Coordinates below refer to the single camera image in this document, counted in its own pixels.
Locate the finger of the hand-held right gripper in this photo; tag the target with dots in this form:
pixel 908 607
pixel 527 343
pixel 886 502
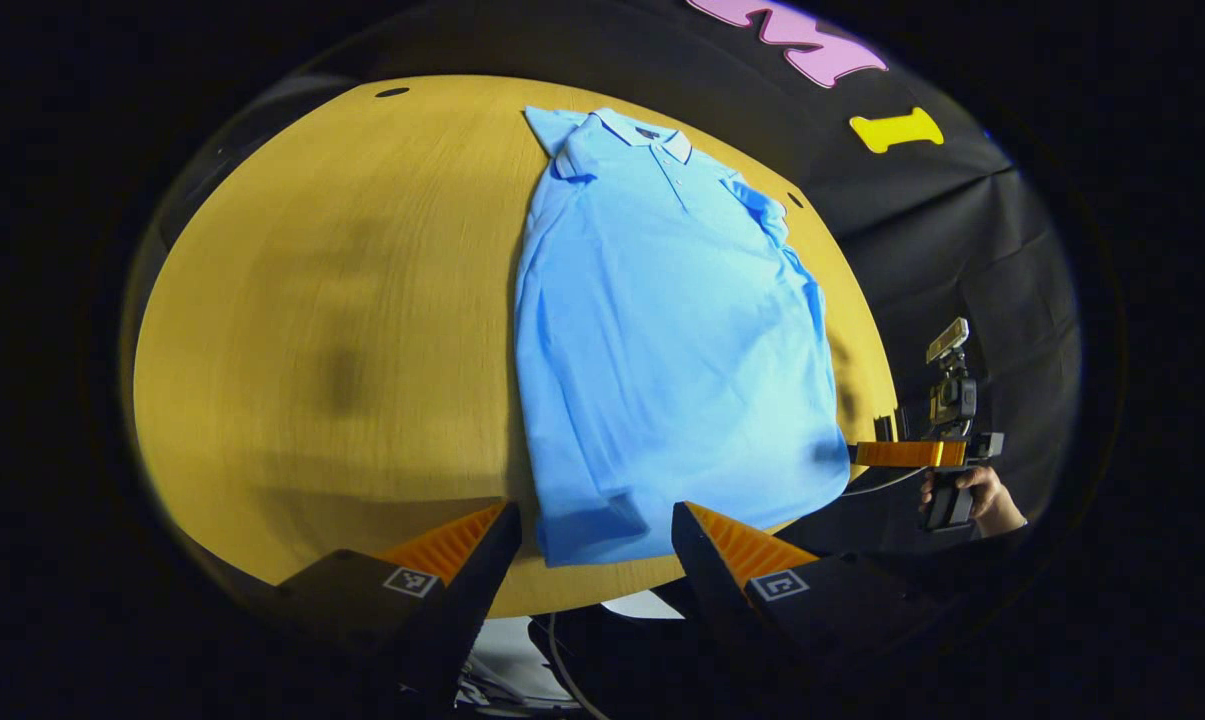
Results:
pixel 907 454
pixel 884 428

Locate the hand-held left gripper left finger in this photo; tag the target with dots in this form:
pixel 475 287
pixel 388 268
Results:
pixel 462 600

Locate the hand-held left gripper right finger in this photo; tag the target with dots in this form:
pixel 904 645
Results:
pixel 712 590

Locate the light blue T-shirt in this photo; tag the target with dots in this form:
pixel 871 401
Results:
pixel 662 350

